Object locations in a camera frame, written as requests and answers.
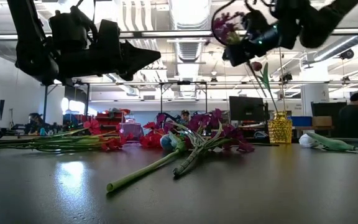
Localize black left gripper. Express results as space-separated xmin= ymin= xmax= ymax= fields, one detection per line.
xmin=56 ymin=39 xmax=162 ymax=82

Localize blue plastic bin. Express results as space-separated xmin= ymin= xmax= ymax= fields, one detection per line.
xmin=290 ymin=116 xmax=313 ymax=127

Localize yellow glass vase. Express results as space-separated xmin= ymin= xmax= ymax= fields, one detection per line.
xmin=267 ymin=111 xmax=293 ymax=145

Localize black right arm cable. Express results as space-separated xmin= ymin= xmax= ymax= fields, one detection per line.
xmin=211 ymin=0 xmax=248 ymax=47

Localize white tulip green stem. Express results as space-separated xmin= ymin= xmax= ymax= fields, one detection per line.
xmin=298 ymin=131 xmax=358 ymax=156
xmin=106 ymin=129 xmax=190 ymax=193

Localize red flower bunch grassy leaves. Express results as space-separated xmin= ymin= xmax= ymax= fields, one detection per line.
xmin=138 ymin=121 xmax=280 ymax=149

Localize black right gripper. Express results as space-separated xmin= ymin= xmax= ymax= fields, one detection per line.
xmin=222 ymin=20 xmax=303 ymax=67

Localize cardboard box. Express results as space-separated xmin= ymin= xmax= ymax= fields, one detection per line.
xmin=311 ymin=115 xmax=333 ymax=128

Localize red flower bunch long stems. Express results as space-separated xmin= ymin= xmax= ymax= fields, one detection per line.
xmin=0 ymin=119 xmax=135 ymax=154

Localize silver ceiling air duct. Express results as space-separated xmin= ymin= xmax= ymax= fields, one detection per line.
xmin=168 ymin=0 xmax=213 ymax=99

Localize black partition screen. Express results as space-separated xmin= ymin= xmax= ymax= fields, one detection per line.
xmin=310 ymin=101 xmax=348 ymax=138

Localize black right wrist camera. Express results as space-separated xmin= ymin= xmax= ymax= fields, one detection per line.
xmin=242 ymin=9 xmax=272 ymax=34

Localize black overhead rig frame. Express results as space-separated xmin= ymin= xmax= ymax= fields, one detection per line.
xmin=158 ymin=80 xmax=209 ymax=123
xmin=42 ymin=80 xmax=90 ymax=124

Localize pink glass vase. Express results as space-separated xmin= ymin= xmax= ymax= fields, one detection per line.
xmin=118 ymin=118 xmax=145 ymax=144

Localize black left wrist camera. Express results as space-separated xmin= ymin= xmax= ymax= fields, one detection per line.
xmin=95 ymin=18 xmax=121 ymax=44

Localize person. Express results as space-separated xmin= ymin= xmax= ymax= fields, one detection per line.
xmin=336 ymin=92 xmax=358 ymax=139
xmin=23 ymin=112 xmax=48 ymax=135
xmin=178 ymin=109 xmax=191 ymax=126

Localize red shelving rack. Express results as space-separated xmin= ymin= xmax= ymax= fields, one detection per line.
xmin=94 ymin=108 xmax=126 ymax=133

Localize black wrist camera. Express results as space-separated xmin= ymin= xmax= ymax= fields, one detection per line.
xmin=95 ymin=18 xmax=121 ymax=44
xmin=242 ymin=9 xmax=272 ymax=34

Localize purple flower bunch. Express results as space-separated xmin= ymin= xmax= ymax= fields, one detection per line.
xmin=156 ymin=108 xmax=256 ymax=179
xmin=213 ymin=11 xmax=269 ymax=99

